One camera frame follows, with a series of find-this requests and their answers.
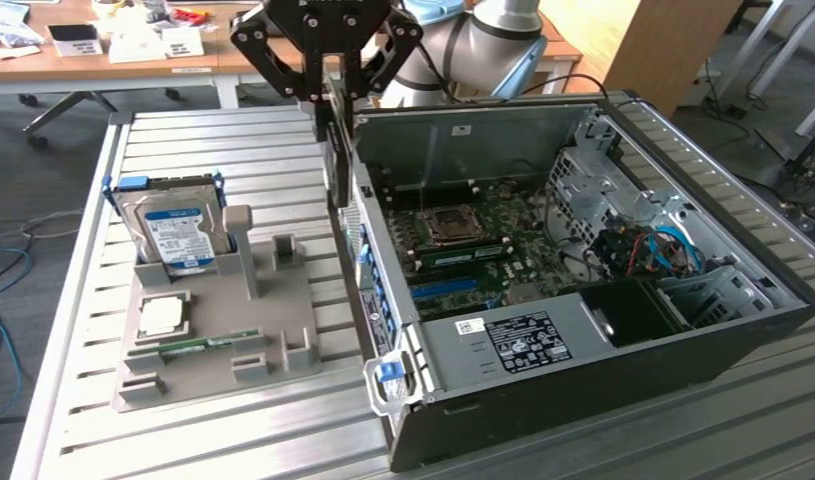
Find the silver CPU chip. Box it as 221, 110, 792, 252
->
137, 295, 185, 337

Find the metal CPU socket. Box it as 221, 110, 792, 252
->
416, 204, 481, 247

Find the large white box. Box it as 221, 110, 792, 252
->
105, 22, 168, 65

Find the white box black lid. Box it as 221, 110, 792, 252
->
48, 23, 105, 58

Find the grey parts rack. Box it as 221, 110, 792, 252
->
109, 204, 321, 414

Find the green RAM stick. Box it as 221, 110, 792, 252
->
419, 244, 505, 269
125, 328, 261, 357

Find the grey floor cable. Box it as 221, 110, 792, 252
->
0, 209, 81, 241

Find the black chair base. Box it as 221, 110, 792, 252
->
16, 88, 185, 150

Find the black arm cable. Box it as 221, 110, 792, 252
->
392, 0, 452, 104

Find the blue floor cable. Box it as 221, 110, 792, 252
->
0, 239, 32, 431

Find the silver disk bay cage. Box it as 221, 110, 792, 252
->
545, 147, 655, 241

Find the blue wire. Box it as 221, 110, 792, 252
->
652, 225, 705, 274

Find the grey power supply unit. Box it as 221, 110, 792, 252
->
405, 292, 612, 394

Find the wooden cabinet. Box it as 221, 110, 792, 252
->
532, 0, 745, 119

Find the black cable behind case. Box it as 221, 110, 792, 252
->
512, 73, 615, 104

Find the blue expansion slot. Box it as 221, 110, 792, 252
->
409, 276, 479, 301

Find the black open PC case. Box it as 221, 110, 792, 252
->
320, 89, 815, 474

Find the green motherboard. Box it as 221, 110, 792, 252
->
379, 179, 581, 321

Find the clear plastic bag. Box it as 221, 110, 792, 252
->
0, 12, 48, 49

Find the hard disk blue caddy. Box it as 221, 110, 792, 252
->
101, 172, 225, 276

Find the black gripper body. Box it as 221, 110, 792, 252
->
258, 0, 392, 55

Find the white table frame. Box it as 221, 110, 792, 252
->
743, 0, 815, 139

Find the green graphics card black cooler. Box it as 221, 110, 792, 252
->
322, 72, 356, 209

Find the red wire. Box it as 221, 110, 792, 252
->
629, 232, 655, 276

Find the small white box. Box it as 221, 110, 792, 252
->
160, 25, 205, 59

